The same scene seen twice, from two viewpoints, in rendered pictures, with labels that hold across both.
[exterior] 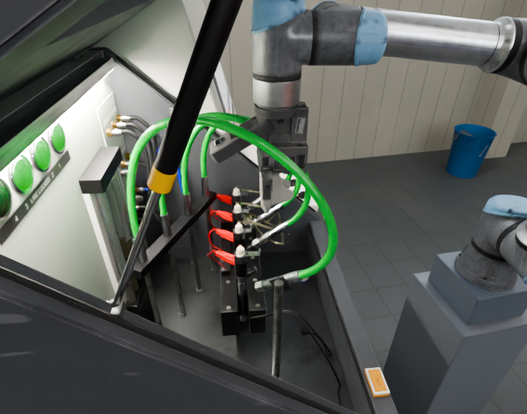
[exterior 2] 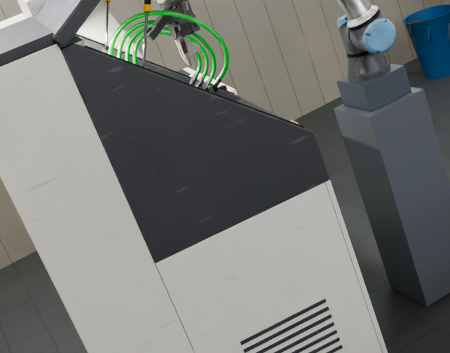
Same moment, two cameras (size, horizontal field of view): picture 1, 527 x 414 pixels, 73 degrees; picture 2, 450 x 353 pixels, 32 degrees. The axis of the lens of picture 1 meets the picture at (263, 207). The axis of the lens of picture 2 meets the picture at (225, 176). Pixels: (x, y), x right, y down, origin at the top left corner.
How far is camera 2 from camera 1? 191 cm
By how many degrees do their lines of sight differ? 14
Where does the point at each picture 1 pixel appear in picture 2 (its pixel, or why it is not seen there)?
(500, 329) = (394, 104)
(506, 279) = (376, 66)
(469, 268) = (352, 72)
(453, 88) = not seen: outside the picture
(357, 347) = not seen: hidden behind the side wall
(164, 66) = (88, 24)
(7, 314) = (116, 66)
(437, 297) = (351, 111)
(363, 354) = not seen: hidden behind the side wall
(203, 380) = (185, 87)
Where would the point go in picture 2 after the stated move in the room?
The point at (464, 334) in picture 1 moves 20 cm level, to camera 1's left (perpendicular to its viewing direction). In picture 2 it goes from (369, 115) to (317, 138)
